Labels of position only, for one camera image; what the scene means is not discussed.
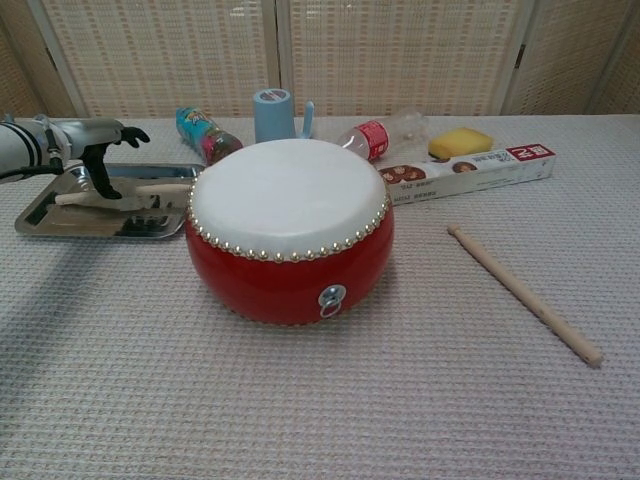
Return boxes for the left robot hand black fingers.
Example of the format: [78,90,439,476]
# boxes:
[52,118,151,200]

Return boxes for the wooden drumstick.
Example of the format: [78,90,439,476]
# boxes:
[446,224,605,370]
[53,182,194,206]

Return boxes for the rectangular steel tray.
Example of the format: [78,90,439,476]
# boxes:
[13,163,207,240]

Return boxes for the red drum white skin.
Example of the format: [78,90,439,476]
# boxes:
[184,139,395,327]

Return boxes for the colourful drink bottle blue cap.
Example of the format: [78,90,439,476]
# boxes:
[174,105,245,166]

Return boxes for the light blue plastic mug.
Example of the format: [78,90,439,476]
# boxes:
[252,87,316,144]

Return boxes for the clear plastic bottle red cap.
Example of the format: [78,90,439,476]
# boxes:
[335,111,427,162]

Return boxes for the woven bamboo folding screen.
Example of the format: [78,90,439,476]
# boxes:
[0,0,640,120]

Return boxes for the yellow sponge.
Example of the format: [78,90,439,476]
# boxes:
[427,126,496,162]

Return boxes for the white woven tablecloth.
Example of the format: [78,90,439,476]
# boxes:
[0,115,640,480]

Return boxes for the cling film box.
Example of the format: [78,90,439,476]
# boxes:
[377,143,557,207]

